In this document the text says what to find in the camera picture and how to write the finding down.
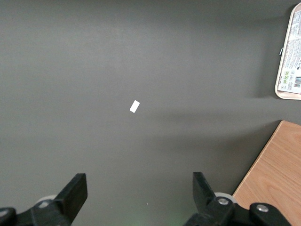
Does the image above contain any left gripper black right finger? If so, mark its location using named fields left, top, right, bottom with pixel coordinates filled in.
left=182, top=171, right=293, bottom=226

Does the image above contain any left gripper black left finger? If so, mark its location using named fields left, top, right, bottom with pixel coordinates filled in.
left=0, top=173, right=88, bottom=226

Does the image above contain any beige plastic tray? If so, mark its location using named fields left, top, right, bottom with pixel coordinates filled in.
left=274, top=2, right=301, bottom=101

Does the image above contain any wooden two-drawer cabinet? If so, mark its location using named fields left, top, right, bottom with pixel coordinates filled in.
left=232, top=120, right=301, bottom=226

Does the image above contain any small white tape piece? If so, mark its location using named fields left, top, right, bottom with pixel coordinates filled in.
left=129, top=100, right=141, bottom=114

